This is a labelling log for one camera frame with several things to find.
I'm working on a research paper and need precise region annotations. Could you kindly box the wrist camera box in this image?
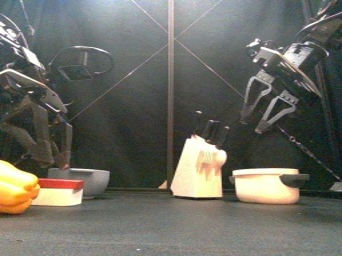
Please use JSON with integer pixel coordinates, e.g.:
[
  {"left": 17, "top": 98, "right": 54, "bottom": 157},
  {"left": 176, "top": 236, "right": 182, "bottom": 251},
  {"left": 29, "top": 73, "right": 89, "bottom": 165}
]
[
  {"left": 56, "top": 64, "right": 96, "bottom": 82},
  {"left": 244, "top": 38, "right": 279, "bottom": 58}
]

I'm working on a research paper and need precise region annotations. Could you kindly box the grey toy pot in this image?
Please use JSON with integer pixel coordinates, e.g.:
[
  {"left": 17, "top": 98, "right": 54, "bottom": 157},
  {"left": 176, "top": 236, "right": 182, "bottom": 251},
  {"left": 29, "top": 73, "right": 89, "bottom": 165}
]
[{"left": 46, "top": 167, "right": 110, "bottom": 198}]

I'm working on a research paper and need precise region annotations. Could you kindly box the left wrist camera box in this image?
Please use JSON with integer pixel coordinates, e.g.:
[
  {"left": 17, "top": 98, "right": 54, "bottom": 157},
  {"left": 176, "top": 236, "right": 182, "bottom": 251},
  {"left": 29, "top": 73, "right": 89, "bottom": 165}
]
[{"left": 56, "top": 64, "right": 96, "bottom": 82}]

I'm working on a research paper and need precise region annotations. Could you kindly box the yellow bell pepper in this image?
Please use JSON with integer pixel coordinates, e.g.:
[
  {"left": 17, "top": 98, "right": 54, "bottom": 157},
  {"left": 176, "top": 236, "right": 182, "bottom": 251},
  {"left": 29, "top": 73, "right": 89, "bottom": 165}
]
[{"left": 0, "top": 159, "right": 41, "bottom": 215}]

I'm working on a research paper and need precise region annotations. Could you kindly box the vertical metal frame pole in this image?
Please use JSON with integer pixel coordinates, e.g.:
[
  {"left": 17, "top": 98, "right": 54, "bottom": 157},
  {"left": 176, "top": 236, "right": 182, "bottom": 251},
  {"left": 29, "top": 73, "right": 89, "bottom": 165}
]
[{"left": 165, "top": 0, "right": 176, "bottom": 190}]

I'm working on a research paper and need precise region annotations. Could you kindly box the black looped cable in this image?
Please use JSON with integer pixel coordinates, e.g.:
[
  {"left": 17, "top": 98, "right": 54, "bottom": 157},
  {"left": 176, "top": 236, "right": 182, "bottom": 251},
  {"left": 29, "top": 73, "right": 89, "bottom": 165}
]
[{"left": 45, "top": 45, "right": 114, "bottom": 77}]

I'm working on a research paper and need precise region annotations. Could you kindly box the white toy knife block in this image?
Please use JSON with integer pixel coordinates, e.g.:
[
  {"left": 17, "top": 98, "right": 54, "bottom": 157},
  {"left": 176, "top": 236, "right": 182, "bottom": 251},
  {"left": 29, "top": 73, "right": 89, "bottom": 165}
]
[{"left": 169, "top": 134, "right": 228, "bottom": 200}]

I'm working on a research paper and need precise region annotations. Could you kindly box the white pot with black handles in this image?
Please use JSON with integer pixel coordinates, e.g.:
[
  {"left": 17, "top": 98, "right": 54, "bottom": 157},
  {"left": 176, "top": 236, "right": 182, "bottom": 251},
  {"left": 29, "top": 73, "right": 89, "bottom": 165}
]
[{"left": 228, "top": 167, "right": 311, "bottom": 205}]

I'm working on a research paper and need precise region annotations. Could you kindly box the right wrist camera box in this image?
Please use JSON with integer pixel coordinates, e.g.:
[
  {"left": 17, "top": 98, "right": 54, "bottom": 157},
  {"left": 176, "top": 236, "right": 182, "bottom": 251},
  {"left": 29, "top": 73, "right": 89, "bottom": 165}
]
[{"left": 244, "top": 38, "right": 279, "bottom": 58}]

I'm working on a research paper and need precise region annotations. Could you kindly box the white box with red lid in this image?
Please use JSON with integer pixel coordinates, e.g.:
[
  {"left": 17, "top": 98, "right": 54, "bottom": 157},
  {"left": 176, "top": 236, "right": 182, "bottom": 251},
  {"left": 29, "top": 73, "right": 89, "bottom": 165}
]
[{"left": 30, "top": 177, "right": 85, "bottom": 208}]

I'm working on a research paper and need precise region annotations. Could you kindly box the thin diagonal brace wire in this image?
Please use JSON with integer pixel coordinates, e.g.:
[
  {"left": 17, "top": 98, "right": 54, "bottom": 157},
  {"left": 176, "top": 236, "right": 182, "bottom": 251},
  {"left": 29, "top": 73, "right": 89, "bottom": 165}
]
[
  {"left": 129, "top": 0, "right": 245, "bottom": 99},
  {"left": 68, "top": 0, "right": 224, "bottom": 123}
]

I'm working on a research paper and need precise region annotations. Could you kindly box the black-handled toy knife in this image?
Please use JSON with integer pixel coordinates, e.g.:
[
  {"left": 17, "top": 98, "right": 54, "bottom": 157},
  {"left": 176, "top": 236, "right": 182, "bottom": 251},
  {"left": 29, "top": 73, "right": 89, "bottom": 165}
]
[
  {"left": 209, "top": 121, "right": 221, "bottom": 145},
  {"left": 201, "top": 119, "right": 216, "bottom": 141},
  {"left": 192, "top": 110, "right": 204, "bottom": 137},
  {"left": 215, "top": 125, "right": 231, "bottom": 150}
]

